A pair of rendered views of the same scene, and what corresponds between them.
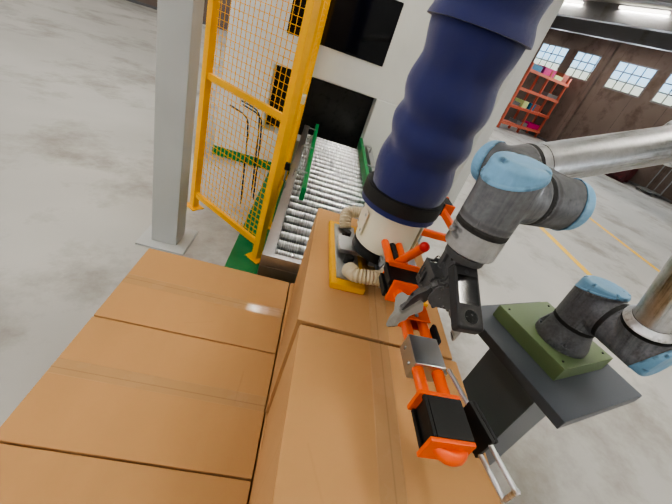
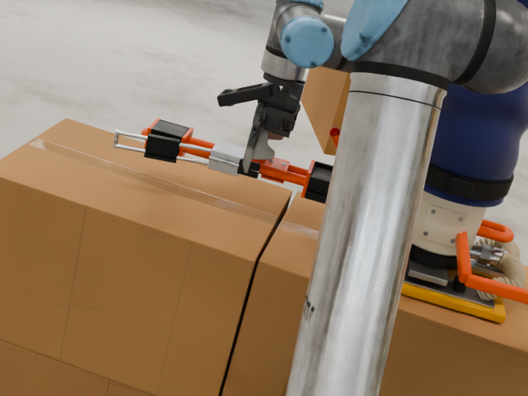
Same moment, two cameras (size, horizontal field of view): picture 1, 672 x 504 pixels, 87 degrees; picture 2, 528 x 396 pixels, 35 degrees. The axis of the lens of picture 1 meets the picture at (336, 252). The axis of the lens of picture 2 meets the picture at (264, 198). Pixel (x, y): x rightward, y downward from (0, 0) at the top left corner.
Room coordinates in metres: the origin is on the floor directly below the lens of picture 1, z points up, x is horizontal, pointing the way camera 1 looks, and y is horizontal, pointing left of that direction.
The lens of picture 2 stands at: (1.06, -1.79, 1.75)
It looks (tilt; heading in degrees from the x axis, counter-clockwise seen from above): 24 degrees down; 106
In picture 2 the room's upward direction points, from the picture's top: 15 degrees clockwise
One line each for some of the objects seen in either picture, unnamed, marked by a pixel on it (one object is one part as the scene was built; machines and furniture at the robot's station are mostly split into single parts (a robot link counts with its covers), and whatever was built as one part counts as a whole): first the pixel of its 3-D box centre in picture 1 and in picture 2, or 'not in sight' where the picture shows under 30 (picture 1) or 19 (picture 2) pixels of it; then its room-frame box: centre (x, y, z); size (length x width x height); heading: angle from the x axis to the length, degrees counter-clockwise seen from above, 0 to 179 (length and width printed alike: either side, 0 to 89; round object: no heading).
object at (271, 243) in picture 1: (291, 177); not in sight; (2.41, 0.50, 0.50); 2.31 x 0.05 x 0.19; 11
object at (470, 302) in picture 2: not in sight; (424, 278); (0.97, -0.21, 0.97); 0.34 x 0.10 x 0.05; 13
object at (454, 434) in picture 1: (439, 424); (169, 137); (0.37, -0.25, 1.07); 0.08 x 0.07 x 0.05; 13
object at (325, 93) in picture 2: not in sight; (369, 89); (0.40, 1.53, 0.82); 0.60 x 0.40 x 0.40; 119
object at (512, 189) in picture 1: (503, 195); (295, 23); (0.57, -0.22, 1.38); 0.10 x 0.09 x 0.12; 119
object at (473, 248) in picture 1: (472, 239); (284, 64); (0.56, -0.21, 1.30); 0.10 x 0.09 x 0.05; 102
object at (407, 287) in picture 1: (402, 282); (325, 183); (0.71, -0.18, 1.07); 0.10 x 0.08 x 0.06; 103
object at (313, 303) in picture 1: (351, 312); (383, 339); (0.93, -0.12, 0.74); 0.60 x 0.40 x 0.40; 9
